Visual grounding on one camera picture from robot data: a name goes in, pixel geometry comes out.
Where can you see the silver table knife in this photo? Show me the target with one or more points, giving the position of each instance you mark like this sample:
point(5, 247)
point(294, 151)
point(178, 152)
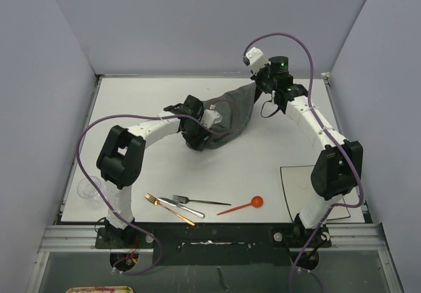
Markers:
point(181, 206)

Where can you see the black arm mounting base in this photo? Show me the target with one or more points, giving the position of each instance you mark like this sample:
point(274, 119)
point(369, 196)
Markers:
point(218, 244)

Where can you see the dark handled silver fork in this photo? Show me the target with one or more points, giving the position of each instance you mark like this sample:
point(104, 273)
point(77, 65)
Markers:
point(186, 200)

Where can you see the orange plastic spoon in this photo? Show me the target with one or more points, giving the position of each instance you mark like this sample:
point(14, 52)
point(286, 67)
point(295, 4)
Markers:
point(256, 202)

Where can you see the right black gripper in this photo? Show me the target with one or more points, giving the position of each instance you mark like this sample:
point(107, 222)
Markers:
point(257, 77)

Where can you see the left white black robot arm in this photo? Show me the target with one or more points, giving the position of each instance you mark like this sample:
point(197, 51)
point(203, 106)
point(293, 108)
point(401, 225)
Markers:
point(121, 157)

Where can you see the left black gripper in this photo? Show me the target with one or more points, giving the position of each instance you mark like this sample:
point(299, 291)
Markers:
point(197, 142)

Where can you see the clear plastic cup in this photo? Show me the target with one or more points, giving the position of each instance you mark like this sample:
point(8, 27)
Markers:
point(88, 194)

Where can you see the floral tray edge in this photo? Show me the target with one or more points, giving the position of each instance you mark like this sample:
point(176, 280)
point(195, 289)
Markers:
point(101, 289)

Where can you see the gold fork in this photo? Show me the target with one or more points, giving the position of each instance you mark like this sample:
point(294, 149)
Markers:
point(156, 202)

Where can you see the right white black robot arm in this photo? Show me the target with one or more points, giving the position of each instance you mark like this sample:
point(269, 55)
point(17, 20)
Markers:
point(331, 177)

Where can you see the white square plate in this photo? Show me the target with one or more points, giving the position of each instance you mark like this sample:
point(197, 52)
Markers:
point(297, 188)

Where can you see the dark grey cloth placemat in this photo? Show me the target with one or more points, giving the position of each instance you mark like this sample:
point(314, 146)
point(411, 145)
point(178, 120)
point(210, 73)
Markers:
point(236, 108)

